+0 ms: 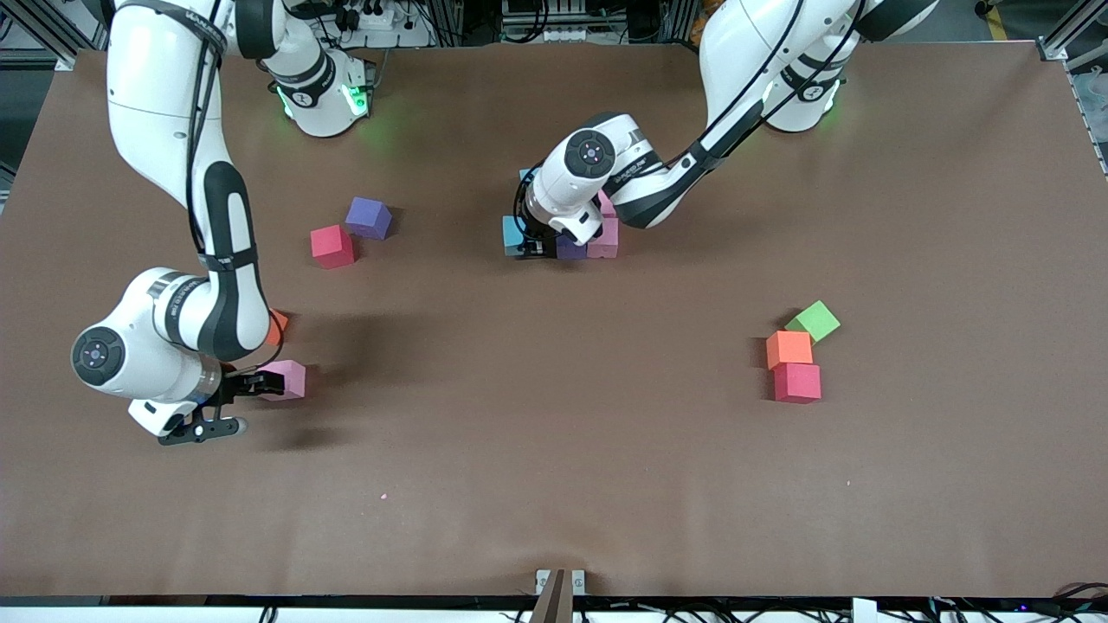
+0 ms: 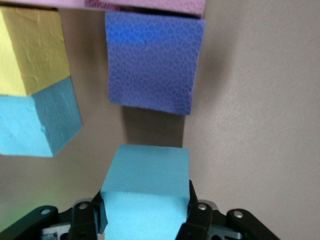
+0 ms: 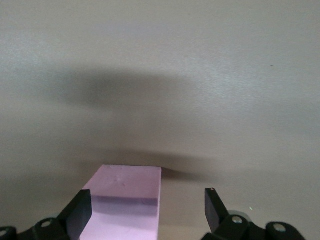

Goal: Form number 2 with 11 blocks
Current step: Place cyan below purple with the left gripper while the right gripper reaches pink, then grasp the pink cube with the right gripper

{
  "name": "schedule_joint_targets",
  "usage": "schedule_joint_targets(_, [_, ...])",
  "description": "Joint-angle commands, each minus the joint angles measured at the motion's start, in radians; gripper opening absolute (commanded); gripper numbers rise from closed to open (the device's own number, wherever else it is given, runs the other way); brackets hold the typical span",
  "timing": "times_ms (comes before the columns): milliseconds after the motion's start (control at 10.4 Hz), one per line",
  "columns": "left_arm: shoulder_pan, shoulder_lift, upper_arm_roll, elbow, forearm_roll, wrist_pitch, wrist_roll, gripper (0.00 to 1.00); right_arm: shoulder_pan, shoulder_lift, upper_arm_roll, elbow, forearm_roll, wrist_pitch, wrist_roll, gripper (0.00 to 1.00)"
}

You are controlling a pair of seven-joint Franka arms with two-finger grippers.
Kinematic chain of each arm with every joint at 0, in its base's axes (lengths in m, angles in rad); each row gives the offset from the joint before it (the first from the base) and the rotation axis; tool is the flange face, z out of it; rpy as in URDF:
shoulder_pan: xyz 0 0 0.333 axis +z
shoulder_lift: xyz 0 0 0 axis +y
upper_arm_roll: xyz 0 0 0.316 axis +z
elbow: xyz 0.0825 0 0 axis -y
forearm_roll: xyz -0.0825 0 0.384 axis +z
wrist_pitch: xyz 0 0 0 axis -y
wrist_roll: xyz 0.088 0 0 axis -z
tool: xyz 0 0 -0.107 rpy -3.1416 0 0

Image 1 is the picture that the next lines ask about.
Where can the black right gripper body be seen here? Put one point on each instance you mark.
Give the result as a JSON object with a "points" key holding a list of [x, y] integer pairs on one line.
{"points": [[230, 388]]}

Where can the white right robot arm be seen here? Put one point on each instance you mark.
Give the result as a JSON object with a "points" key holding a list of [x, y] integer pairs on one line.
{"points": [[164, 95]]}

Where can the red foam cube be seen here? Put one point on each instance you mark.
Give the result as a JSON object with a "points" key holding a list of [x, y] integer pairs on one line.
{"points": [[796, 383], [331, 247]]}

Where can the pink foam cube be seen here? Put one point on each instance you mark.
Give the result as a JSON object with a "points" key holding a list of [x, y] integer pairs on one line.
{"points": [[292, 381], [606, 242], [608, 206]]}

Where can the grey metal camera bracket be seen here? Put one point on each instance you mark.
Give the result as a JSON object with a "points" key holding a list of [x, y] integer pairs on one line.
{"points": [[560, 588]]}

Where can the white power strip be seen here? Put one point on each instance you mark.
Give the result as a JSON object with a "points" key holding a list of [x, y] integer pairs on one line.
{"points": [[381, 17], [563, 35]]}

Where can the orange foam cube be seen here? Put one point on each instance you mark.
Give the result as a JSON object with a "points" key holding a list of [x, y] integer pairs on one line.
{"points": [[277, 327], [789, 350]]}

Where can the green foam cube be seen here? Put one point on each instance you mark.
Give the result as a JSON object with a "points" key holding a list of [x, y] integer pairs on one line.
{"points": [[814, 320]]}

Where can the purple foam cube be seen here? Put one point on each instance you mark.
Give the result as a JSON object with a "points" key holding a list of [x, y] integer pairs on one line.
{"points": [[368, 216], [571, 252]]}

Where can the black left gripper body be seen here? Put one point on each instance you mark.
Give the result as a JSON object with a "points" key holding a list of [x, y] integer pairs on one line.
{"points": [[535, 236]]}

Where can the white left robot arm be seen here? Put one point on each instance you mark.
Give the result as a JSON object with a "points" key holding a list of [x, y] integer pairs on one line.
{"points": [[753, 52]]}

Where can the aluminium frame profile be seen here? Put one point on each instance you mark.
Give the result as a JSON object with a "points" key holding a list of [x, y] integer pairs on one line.
{"points": [[1069, 35], [86, 26]]}

